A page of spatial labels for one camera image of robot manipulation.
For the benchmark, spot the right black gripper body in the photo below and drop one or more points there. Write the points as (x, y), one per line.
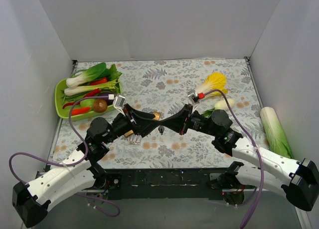
(186, 119)

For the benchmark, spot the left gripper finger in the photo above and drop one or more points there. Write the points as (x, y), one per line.
(138, 114)
(146, 126)

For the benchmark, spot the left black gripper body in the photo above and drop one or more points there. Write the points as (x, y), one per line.
(132, 119)

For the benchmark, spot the small brass padlock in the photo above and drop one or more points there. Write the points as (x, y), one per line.
(156, 115)

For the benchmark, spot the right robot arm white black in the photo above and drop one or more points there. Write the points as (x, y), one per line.
(299, 180)

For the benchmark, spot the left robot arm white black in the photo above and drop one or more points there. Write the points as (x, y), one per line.
(80, 170)

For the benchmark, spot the large brass padlock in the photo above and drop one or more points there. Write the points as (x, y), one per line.
(129, 133)

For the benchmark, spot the brass keys on cloth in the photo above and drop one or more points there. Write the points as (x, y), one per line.
(133, 141)

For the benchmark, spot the white radish toy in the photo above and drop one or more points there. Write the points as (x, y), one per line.
(220, 105)

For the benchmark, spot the floral tablecloth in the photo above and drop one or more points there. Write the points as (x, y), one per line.
(162, 86)

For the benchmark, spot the brown onion toy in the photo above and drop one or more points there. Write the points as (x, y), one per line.
(99, 106)

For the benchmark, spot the purple eggplant toy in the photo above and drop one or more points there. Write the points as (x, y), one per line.
(107, 95)

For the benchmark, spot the yellow napa cabbage toy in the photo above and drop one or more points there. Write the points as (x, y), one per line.
(213, 85)

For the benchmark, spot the red chili pepper toy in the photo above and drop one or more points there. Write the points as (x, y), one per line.
(90, 94)

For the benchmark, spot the green lettuce leaf toy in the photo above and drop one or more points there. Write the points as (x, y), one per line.
(112, 74)

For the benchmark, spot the green apple toy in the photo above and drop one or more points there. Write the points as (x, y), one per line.
(87, 103)

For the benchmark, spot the orange carrot toy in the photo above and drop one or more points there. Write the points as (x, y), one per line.
(79, 111)

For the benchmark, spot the bok choy toy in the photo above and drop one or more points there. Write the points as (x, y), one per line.
(86, 76)

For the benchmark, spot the celery stalk toy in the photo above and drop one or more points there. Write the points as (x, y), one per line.
(112, 85)

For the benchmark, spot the green plastic tray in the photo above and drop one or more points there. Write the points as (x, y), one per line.
(61, 98)

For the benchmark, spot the large green white cabbage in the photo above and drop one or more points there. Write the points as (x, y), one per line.
(275, 134)

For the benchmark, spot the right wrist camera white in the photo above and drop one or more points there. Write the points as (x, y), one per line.
(195, 97)

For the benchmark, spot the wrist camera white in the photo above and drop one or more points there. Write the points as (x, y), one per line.
(118, 103)
(195, 97)

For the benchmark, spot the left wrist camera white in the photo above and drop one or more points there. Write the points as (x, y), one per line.
(118, 103)

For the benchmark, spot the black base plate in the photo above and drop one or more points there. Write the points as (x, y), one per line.
(184, 183)

